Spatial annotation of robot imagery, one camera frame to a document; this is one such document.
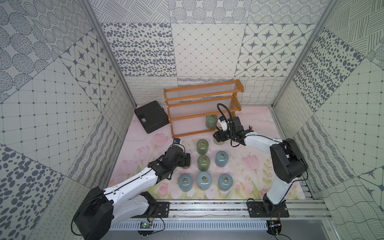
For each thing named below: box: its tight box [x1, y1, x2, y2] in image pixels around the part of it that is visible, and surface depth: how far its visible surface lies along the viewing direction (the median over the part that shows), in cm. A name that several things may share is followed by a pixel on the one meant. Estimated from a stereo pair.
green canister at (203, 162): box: [197, 155, 211, 172], surface depth 85 cm
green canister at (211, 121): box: [205, 114, 218, 129], surface depth 103 cm
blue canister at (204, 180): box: [197, 171, 213, 191], surface depth 78 cm
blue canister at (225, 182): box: [217, 173, 234, 192], surface depth 78 cm
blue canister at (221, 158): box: [215, 150, 229, 168], surface depth 87 cm
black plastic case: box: [134, 100, 170, 134], surface depth 111 cm
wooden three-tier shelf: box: [163, 79, 245, 138], surface depth 105 cm
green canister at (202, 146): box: [196, 139, 209, 155], surface depth 92 cm
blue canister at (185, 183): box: [178, 174, 193, 193], surface depth 77 cm
